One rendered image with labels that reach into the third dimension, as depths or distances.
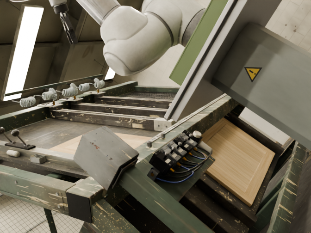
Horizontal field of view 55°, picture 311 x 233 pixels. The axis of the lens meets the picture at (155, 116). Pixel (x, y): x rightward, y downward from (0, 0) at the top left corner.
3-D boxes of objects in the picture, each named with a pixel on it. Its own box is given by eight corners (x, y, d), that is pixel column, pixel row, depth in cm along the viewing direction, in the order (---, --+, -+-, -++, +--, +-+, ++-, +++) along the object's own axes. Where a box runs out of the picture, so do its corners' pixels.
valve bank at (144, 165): (190, 182, 112) (142, 144, 118) (174, 206, 118) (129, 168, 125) (229, 140, 153) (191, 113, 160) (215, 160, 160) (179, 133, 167)
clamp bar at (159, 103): (202, 112, 227) (201, 81, 221) (84, 103, 285) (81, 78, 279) (206, 109, 235) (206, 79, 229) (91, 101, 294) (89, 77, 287)
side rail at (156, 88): (230, 101, 289) (230, 89, 286) (134, 95, 343) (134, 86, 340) (232, 99, 296) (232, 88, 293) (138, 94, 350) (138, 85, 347)
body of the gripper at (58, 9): (66, 2, 160) (73, 19, 163) (65, 3, 168) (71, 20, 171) (53, 6, 158) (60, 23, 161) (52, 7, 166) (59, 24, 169)
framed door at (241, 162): (249, 207, 184) (251, 205, 183) (179, 152, 200) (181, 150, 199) (273, 155, 259) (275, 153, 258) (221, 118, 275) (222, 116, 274)
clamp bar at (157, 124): (170, 133, 183) (168, 95, 177) (39, 118, 241) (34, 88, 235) (177, 128, 191) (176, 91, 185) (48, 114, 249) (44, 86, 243)
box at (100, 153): (121, 168, 93) (81, 134, 98) (108, 193, 99) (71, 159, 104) (142, 154, 103) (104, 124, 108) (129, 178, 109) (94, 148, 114)
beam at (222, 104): (93, 225, 106) (89, 197, 104) (68, 217, 112) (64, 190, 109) (244, 100, 290) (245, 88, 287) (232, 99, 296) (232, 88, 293)
